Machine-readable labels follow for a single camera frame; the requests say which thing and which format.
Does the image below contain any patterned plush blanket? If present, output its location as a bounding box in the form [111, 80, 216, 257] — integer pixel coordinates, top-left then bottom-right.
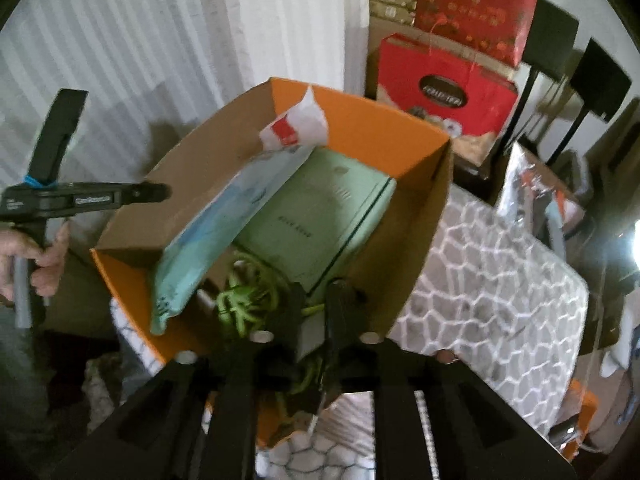
[107, 195, 588, 480]

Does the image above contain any white curtain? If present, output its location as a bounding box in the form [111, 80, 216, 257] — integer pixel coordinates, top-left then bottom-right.
[0, 0, 371, 186]

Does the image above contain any red collection paper bag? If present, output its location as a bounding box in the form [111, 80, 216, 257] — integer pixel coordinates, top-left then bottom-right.
[376, 34, 519, 167]

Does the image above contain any dark grey cloth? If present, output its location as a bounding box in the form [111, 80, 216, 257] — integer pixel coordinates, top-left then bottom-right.
[0, 305, 121, 480]

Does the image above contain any red floral gift bag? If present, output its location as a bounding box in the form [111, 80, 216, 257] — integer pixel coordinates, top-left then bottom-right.
[414, 0, 538, 68]

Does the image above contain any orange cardboard box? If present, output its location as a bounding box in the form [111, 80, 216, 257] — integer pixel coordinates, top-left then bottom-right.
[90, 76, 453, 448]

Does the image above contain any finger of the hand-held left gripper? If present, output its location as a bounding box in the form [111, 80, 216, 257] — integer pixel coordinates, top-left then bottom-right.
[27, 89, 89, 187]

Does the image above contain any green tissue box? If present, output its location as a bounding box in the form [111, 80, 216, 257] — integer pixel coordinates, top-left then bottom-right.
[234, 147, 397, 301]

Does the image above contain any green cable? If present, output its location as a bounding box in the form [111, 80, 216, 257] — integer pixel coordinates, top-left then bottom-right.
[215, 255, 326, 411]

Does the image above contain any person's left hand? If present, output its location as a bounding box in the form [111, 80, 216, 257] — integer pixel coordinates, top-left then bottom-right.
[0, 222, 71, 306]

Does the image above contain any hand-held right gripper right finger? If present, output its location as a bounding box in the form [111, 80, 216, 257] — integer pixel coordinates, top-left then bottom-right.
[322, 280, 578, 480]

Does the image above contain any black speaker on stand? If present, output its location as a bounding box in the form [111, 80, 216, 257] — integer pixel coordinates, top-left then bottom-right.
[547, 37, 632, 166]
[500, 0, 580, 161]

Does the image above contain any orange crate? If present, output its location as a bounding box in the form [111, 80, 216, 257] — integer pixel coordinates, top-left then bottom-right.
[547, 377, 601, 461]

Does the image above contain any clear plastic bag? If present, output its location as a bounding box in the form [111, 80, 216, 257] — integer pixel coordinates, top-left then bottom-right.
[500, 142, 586, 241]

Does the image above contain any blue green plastic packet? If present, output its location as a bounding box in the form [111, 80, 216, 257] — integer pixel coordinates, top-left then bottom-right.
[150, 85, 331, 336]

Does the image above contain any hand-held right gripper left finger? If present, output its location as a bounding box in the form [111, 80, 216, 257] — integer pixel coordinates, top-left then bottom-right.
[47, 282, 306, 480]

